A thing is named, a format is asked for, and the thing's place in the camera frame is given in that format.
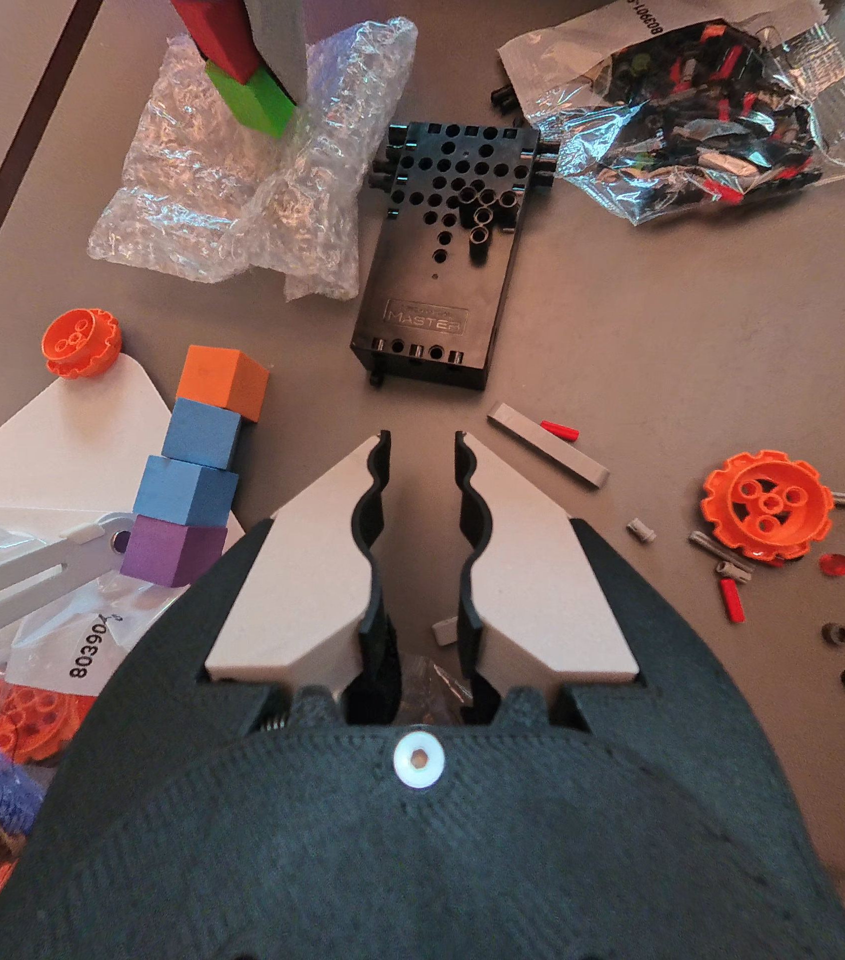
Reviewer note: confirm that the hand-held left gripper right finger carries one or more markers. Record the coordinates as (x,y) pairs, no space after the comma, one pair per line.
(550,600)

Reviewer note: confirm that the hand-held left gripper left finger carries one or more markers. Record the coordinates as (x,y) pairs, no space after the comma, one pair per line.
(295,600)

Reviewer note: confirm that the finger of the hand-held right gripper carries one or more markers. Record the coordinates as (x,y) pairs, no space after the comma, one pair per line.
(280,45)

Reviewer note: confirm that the red wooden cube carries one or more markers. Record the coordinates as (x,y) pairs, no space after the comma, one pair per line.
(220,37)

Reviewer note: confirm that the green wooden cube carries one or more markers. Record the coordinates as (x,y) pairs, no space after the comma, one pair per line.
(250,105)

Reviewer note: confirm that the light grey perforated beam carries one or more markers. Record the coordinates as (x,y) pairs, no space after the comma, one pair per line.
(443,631)

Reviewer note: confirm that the purple wooden cube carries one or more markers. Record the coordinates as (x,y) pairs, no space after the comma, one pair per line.
(171,551)

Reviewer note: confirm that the blue wooden cube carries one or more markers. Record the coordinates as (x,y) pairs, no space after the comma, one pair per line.
(201,435)
(182,491)

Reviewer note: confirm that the orange wooden cube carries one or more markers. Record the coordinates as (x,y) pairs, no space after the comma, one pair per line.
(220,379)

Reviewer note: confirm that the small grey plastic connector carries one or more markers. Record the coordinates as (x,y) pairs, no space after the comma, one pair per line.
(640,529)
(734,570)

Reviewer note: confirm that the crumpled clear plastic bag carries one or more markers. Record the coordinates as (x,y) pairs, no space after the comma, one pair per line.
(430,690)

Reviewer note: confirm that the flat grey plastic beam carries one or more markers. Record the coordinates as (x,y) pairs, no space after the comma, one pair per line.
(550,445)

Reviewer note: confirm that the dark grey plastic axle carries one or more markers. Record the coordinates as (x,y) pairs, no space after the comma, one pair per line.
(707,544)

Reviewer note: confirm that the clear bubble wrap sheet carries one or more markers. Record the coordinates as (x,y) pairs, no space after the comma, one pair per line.
(190,187)

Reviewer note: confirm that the short red plastic pin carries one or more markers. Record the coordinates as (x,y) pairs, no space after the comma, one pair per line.
(560,429)
(731,600)

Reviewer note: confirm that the small black plastic pin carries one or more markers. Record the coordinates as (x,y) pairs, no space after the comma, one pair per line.
(503,95)

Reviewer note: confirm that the large orange plastic gear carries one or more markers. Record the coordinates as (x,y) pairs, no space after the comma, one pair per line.
(767,501)

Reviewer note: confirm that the black perforated plastic block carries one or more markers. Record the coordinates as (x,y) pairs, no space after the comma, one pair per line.
(400,262)

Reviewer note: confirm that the red translucent round stud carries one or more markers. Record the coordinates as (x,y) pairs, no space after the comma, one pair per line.
(835,565)

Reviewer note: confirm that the dark grey round bushing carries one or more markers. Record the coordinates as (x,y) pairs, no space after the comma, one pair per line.
(838,634)

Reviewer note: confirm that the clear bag of orange gears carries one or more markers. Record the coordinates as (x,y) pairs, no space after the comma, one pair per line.
(25,712)

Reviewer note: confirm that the small orange plastic wheel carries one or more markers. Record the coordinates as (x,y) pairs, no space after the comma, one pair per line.
(81,345)

